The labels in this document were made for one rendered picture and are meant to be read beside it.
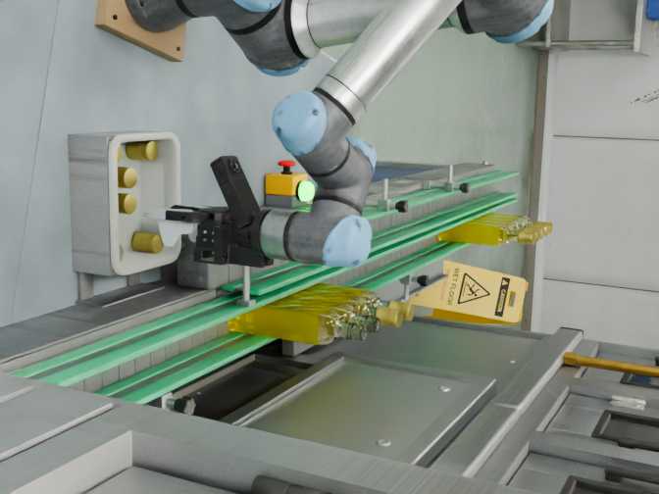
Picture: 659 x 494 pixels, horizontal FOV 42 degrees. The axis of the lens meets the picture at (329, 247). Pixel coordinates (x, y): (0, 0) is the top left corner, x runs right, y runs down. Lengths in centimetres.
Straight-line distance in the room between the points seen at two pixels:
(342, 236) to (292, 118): 18
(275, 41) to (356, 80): 34
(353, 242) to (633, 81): 616
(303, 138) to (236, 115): 68
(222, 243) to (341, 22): 42
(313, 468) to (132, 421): 12
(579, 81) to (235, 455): 696
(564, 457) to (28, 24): 107
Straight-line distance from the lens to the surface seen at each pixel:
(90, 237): 143
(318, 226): 123
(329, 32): 147
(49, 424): 53
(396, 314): 160
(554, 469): 146
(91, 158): 141
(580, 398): 178
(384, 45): 120
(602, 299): 749
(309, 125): 114
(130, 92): 155
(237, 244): 133
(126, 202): 145
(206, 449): 48
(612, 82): 731
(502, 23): 139
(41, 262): 141
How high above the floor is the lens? 173
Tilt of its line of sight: 26 degrees down
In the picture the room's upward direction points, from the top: 96 degrees clockwise
